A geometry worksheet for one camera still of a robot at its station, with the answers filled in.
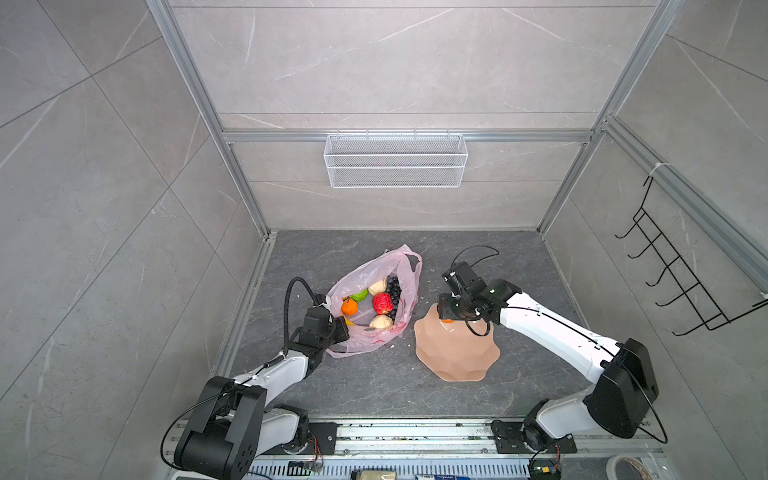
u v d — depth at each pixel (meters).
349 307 0.94
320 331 0.70
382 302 0.93
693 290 0.63
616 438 0.44
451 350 0.91
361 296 0.95
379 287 0.98
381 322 0.88
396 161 1.01
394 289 0.98
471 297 0.61
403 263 0.95
